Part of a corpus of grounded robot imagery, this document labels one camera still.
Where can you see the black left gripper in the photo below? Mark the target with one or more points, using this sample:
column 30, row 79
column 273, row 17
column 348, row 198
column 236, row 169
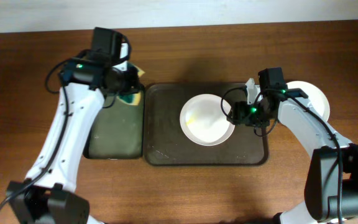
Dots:
column 135, row 85

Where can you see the grey white plate bottom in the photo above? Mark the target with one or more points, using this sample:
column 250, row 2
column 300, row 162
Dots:
column 315, row 99

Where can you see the green yellow sponge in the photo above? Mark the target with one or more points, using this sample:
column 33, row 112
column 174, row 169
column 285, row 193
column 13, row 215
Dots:
column 133, row 99

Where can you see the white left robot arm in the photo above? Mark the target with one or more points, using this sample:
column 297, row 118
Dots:
column 47, row 195

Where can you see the black water tray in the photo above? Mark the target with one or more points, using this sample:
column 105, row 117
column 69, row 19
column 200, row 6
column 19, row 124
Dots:
column 117, row 132

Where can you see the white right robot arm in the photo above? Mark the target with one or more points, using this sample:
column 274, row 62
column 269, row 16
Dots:
column 331, row 190

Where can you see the brown serving tray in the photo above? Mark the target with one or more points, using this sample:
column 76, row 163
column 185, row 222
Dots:
column 165, row 144

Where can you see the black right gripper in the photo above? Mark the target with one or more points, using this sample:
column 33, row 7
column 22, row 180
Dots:
column 239, row 111

